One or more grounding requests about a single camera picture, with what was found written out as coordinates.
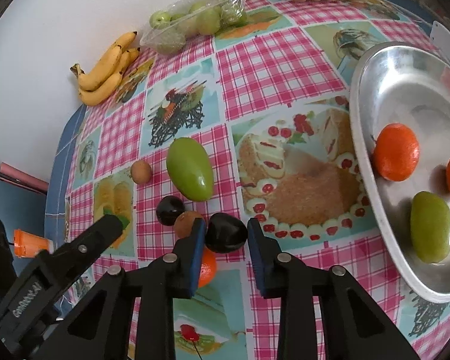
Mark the small brown kiwi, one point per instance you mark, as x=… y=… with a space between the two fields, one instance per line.
x=141 y=172

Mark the silver metal bowl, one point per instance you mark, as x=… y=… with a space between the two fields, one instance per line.
x=399 y=105

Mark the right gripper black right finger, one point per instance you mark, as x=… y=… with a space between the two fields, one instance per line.
x=353 y=324

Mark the green mango in bowl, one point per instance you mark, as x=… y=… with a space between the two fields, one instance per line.
x=430 y=227

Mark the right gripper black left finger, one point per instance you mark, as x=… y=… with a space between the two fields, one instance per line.
x=99 y=326

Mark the green mango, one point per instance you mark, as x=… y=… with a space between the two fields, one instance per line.
x=190 y=170
x=430 y=227

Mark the plastic bag of green fruits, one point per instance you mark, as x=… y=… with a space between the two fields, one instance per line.
x=170 y=29

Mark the yellow banana bunch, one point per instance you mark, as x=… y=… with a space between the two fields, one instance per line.
x=96 y=86

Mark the white power adapter box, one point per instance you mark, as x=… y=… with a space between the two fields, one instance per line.
x=440 y=37

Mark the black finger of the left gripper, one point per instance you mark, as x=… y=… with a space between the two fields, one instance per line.
x=27 y=303

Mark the dark plum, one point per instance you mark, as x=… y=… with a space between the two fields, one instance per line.
x=225 y=233
x=169 y=209

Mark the pink bar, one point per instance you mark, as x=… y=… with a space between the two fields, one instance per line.
x=24 y=178

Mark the pink checkered picture tablecloth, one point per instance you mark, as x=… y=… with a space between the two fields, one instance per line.
x=290 y=67

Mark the large orange tangerine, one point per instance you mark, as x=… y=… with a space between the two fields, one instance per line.
x=397 y=152

